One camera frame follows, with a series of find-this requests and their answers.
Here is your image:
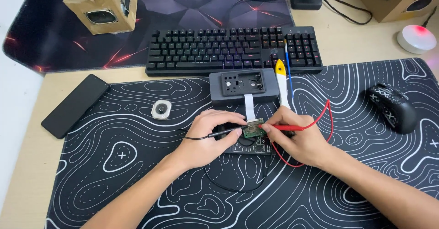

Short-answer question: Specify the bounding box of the person's right hand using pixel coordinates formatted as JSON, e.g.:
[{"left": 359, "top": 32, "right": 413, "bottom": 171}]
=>
[{"left": 261, "top": 106, "right": 335, "bottom": 168}]

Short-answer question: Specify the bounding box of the person's left hand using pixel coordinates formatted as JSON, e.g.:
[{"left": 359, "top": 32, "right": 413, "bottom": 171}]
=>
[{"left": 174, "top": 109, "right": 248, "bottom": 170}]

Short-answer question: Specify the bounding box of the red multimeter probe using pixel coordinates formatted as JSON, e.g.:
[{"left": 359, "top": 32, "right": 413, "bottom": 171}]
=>
[{"left": 258, "top": 99, "right": 334, "bottom": 168}]

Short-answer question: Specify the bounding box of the black multimeter probe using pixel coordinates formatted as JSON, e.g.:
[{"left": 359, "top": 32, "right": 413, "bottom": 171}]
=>
[{"left": 176, "top": 126, "right": 248, "bottom": 141}]

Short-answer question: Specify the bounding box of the black multimeter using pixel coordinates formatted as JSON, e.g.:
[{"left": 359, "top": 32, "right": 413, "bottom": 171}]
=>
[{"left": 216, "top": 121, "right": 297, "bottom": 155}]

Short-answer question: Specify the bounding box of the green circuit board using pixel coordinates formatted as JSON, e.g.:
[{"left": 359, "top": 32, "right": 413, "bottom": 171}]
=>
[{"left": 242, "top": 118, "right": 267, "bottom": 139}]

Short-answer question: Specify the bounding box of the silver smartwatch body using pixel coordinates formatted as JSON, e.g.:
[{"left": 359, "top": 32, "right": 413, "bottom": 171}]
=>
[{"left": 151, "top": 99, "right": 172, "bottom": 120}]

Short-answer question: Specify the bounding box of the grey device casing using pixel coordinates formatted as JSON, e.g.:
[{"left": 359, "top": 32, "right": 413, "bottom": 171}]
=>
[{"left": 209, "top": 68, "right": 280, "bottom": 107}]

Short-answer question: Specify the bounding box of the black white contour desk mat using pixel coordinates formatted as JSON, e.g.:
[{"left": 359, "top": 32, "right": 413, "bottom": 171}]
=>
[{"left": 45, "top": 58, "right": 439, "bottom": 229}]

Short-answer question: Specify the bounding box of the blue thin brush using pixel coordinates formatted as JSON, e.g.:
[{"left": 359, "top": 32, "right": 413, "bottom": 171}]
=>
[{"left": 284, "top": 40, "right": 295, "bottom": 99}]

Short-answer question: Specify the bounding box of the black mechanical keyboard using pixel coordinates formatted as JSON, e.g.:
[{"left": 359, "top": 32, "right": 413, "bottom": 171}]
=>
[{"left": 145, "top": 26, "right": 324, "bottom": 77}]

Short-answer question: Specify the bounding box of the black patterned computer mouse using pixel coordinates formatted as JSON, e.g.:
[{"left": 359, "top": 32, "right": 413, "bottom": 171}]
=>
[{"left": 366, "top": 83, "right": 418, "bottom": 134}]

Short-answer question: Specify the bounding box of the dark geometric desk mat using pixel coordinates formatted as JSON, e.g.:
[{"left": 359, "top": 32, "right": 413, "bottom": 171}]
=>
[{"left": 3, "top": 0, "right": 295, "bottom": 74}]

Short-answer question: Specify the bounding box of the black smartphone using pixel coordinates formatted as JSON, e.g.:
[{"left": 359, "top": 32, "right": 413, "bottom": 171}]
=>
[{"left": 41, "top": 74, "right": 110, "bottom": 139}]

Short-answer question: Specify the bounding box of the white round device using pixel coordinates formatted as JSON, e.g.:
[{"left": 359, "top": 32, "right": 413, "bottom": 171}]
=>
[{"left": 397, "top": 25, "right": 437, "bottom": 55}]

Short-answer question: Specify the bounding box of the white ribbon cable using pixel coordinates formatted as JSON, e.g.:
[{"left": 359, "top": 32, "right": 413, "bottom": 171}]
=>
[{"left": 244, "top": 94, "right": 257, "bottom": 122}]

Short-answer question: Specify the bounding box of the yellow white handled tool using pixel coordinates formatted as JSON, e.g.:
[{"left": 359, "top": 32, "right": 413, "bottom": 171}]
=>
[{"left": 275, "top": 59, "right": 291, "bottom": 110}]

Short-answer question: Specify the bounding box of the black cable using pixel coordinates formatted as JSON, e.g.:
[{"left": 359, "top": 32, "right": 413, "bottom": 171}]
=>
[{"left": 228, "top": 0, "right": 373, "bottom": 25}]

